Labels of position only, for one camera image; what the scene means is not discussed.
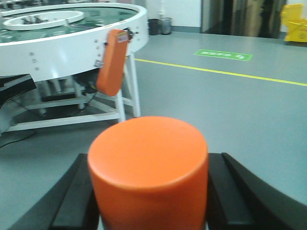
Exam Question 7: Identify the round green conveyor table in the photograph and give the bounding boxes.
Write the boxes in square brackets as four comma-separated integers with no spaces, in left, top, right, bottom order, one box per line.
[0,2,148,135]

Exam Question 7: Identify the green floor sign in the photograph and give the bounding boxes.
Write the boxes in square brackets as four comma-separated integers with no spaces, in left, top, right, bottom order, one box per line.
[194,49,253,61]

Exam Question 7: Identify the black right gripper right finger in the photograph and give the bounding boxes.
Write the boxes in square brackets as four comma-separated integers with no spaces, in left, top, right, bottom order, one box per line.
[207,153,307,230]

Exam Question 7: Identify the mesh waste basket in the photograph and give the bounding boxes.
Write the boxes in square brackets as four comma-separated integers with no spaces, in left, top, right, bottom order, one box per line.
[160,17,172,35]

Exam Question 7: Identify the grey trash bin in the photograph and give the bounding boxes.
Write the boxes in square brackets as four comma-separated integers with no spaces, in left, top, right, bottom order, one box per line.
[148,19,159,35]

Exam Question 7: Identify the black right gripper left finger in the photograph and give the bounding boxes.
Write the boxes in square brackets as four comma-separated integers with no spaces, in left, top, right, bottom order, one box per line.
[9,153,99,230]

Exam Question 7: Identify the orange cylindrical capacitor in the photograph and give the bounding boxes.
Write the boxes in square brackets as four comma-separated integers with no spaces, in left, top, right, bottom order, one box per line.
[88,116,209,230]

